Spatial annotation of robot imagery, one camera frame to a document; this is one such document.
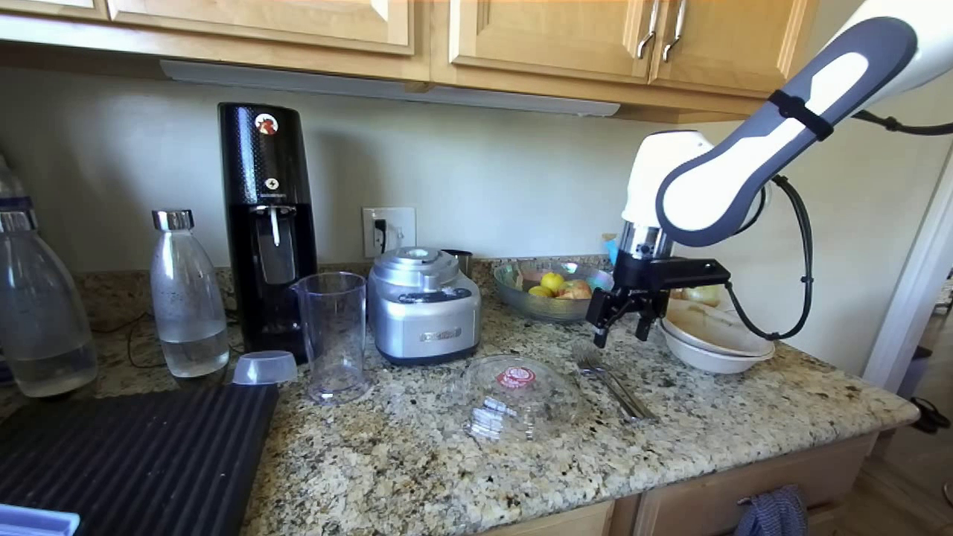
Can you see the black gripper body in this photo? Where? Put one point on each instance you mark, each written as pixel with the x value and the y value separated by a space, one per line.
pixel 634 279

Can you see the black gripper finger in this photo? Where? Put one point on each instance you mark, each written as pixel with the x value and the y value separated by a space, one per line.
pixel 603 316
pixel 651 315

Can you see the white ceramic bowl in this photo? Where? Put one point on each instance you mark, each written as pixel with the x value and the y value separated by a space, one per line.
pixel 710 365
pixel 719 332

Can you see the silver metal fork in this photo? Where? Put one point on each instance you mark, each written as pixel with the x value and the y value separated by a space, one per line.
pixel 610 388

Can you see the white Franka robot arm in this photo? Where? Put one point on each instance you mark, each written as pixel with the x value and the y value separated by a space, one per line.
pixel 724 181

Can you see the clear glass fruit bowl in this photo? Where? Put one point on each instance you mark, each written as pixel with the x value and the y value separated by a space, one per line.
pixel 546 306

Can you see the orange fruit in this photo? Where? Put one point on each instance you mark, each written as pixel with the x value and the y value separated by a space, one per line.
pixel 576 292

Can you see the yellow onion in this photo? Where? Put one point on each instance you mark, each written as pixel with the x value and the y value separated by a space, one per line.
pixel 703 297

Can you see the yellow lemon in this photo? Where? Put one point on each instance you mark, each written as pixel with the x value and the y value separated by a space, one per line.
pixel 540 292
pixel 551 283

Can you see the silver food chopper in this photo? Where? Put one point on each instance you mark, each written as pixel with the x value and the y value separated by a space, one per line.
pixel 421 316

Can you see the wooden base cabinet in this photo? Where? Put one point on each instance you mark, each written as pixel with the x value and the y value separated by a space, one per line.
pixel 694 502

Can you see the grey hanging dish towel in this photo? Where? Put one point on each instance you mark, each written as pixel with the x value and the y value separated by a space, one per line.
pixel 773 513

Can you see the black power plug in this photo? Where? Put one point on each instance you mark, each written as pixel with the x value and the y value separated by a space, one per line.
pixel 378 239

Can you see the clear plastic measuring cup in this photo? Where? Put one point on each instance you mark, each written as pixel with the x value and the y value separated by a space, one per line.
pixel 330 338

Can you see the black soda maker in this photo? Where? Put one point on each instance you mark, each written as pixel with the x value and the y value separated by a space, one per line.
pixel 266 239

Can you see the clear bottle silver cap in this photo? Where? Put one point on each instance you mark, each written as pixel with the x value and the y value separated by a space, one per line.
pixel 187 307

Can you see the wooden upper cabinet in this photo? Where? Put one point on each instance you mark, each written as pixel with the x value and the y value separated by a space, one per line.
pixel 247 23

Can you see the black ribbed drying mat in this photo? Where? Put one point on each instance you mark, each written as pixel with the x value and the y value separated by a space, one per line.
pixel 129 457

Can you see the large clear carafe bottle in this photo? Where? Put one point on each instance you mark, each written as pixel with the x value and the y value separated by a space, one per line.
pixel 46 329

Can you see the blue white container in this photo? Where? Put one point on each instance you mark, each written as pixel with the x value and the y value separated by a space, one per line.
pixel 33 522

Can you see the white wall outlet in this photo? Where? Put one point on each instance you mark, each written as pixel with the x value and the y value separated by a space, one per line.
pixel 397 224

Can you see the white door frame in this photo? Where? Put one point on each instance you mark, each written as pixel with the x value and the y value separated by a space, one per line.
pixel 910 300

